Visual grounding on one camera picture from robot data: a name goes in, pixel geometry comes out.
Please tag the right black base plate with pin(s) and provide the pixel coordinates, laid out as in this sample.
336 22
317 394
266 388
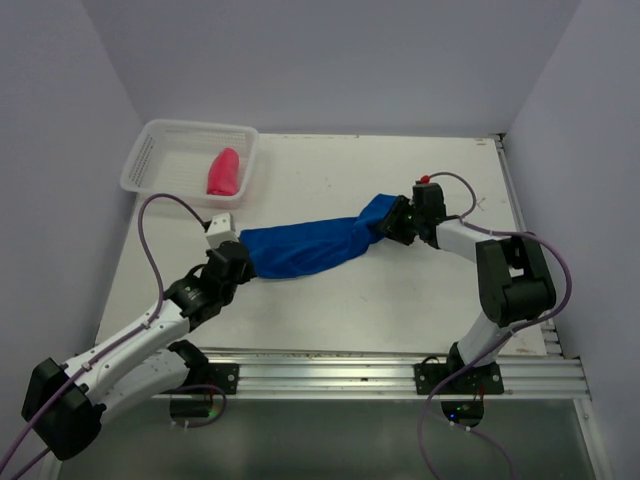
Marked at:
428 373

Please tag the white plastic basket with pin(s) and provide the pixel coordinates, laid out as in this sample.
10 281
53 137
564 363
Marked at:
175 156

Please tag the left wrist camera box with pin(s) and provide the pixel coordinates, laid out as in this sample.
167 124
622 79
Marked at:
220 230

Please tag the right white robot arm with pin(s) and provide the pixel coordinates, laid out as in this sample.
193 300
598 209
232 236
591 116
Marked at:
514 282

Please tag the aluminium mounting rail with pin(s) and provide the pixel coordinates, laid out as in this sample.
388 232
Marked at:
291 376

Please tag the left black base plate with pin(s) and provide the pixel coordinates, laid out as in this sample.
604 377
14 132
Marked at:
209 379

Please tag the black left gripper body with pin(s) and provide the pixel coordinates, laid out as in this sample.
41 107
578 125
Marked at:
245 276

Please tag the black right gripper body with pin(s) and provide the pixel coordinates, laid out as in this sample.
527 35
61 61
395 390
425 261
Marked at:
403 221

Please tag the pink microfiber towel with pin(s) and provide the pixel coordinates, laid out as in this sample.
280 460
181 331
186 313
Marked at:
222 179

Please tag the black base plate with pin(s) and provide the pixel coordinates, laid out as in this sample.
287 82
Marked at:
209 379
428 373

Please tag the blue microfiber towel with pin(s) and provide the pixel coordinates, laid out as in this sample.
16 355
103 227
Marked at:
297 250

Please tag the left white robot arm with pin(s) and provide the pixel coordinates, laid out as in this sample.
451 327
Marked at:
67 404

